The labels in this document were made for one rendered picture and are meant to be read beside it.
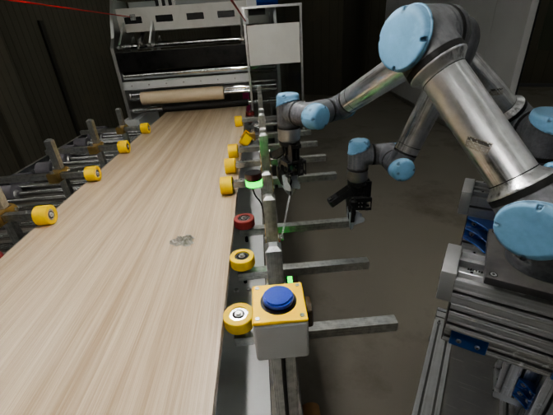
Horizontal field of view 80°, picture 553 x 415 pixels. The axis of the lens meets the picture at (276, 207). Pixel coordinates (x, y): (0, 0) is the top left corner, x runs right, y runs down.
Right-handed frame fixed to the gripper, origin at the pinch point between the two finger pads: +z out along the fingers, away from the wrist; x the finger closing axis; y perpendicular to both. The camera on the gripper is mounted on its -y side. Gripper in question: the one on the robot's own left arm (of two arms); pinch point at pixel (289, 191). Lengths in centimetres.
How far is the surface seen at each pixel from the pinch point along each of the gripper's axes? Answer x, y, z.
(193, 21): 27, -261, -68
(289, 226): -0.8, -0.1, 14.7
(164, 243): -47.0, -5.0, 10.7
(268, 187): -8.7, 1.7, -4.5
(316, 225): 9.3, 3.6, 15.4
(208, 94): 24, -232, -5
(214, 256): -33.1, 11.4, 10.8
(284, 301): -34, 73, -22
